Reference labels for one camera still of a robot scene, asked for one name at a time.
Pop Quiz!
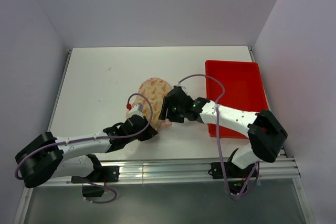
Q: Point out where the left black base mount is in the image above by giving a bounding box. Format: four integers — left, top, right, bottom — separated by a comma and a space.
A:
71, 166, 119, 204

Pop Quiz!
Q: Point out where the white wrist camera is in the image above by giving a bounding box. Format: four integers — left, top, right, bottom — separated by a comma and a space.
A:
126, 103, 143, 119
176, 83, 188, 95

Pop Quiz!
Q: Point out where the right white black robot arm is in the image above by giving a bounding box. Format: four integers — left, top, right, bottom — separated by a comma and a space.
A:
159, 86, 288, 177

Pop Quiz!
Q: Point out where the red plastic tray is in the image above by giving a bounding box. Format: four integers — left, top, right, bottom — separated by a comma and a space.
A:
204, 60, 270, 140

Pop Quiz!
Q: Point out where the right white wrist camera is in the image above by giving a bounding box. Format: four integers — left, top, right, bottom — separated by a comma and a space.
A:
176, 83, 188, 95

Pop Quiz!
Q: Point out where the aluminium frame rail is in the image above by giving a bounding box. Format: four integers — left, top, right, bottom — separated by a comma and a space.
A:
25, 155, 301, 188

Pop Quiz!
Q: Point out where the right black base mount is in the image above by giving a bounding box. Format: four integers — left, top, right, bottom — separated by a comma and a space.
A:
208, 162, 254, 195

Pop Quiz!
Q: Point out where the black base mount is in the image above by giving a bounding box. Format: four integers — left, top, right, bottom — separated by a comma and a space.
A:
71, 166, 119, 204
208, 162, 254, 195

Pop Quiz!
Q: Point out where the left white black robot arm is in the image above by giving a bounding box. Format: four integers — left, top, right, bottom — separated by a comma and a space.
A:
15, 115, 158, 188

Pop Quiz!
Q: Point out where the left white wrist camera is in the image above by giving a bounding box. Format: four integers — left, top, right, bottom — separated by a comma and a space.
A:
126, 103, 143, 119

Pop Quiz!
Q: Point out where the pink mesh laundry bag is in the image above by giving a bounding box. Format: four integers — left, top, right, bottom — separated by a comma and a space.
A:
131, 77, 172, 130

